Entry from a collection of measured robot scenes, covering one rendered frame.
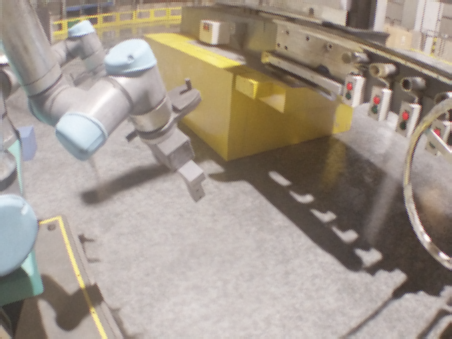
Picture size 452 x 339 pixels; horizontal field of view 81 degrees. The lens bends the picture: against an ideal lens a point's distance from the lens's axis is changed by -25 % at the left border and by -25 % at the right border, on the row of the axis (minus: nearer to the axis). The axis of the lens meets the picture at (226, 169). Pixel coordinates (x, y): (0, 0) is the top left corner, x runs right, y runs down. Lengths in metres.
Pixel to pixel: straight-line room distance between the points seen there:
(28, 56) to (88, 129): 0.16
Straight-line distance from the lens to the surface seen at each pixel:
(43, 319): 1.03
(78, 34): 0.97
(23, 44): 0.51
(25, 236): 0.41
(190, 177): 0.59
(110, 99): 0.47
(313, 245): 1.68
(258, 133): 2.25
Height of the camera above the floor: 1.13
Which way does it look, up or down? 32 degrees down
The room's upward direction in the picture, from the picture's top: 4 degrees clockwise
